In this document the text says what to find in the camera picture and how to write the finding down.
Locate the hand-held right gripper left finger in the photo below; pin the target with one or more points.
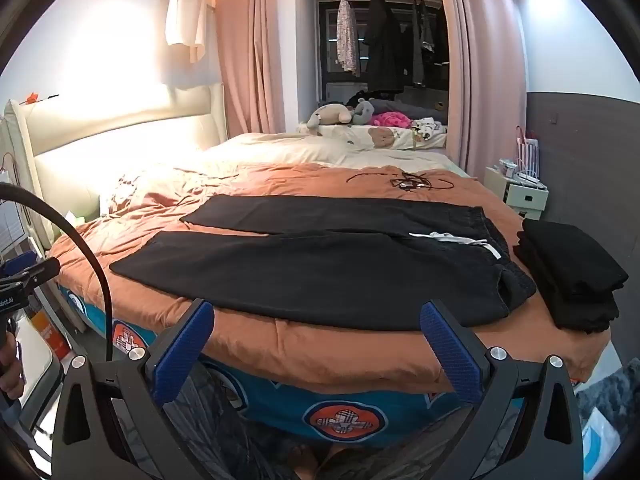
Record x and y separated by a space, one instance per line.
182 352

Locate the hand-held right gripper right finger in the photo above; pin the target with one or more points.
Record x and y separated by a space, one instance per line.
450 352

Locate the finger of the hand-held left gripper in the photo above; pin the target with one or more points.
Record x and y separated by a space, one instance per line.
44 267

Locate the black pants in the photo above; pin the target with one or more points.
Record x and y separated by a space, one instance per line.
300 270

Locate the person's left hand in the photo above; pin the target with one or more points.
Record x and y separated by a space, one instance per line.
9 370

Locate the person's legs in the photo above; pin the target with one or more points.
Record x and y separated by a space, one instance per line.
225 410

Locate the orange blanket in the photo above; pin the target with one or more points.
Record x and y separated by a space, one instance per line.
350 355

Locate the white pillow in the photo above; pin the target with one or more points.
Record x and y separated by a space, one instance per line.
114 195

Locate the teal printed bed sheet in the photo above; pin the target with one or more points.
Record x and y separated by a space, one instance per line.
280 405

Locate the stack of folded black clothes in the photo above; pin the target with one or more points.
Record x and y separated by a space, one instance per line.
570 265

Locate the cream padded headboard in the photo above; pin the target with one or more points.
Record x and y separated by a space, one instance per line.
125 140

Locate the white nightstand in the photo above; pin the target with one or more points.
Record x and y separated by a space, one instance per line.
520 200

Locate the small orange toy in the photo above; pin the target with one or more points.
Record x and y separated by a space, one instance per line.
31 98

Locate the striped gift bags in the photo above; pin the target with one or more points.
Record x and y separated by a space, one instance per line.
527 152

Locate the white patterned cloth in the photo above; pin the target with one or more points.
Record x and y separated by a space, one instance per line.
429 129

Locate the cream duvet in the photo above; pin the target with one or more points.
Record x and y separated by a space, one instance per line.
280 150

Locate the bear print pillow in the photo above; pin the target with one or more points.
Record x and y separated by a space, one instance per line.
360 135

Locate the pink fluffy cloth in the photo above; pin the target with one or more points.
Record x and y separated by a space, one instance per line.
390 120

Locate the grey plush toy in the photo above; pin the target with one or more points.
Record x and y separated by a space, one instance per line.
364 110

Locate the beige plush toy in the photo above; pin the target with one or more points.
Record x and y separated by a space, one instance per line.
330 115

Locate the white hanging shirt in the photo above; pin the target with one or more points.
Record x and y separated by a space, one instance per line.
185 15

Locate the dark hanging garments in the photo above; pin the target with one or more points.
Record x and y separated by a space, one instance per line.
425 35

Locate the floral hanging garment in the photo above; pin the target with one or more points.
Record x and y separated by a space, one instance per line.
346 35

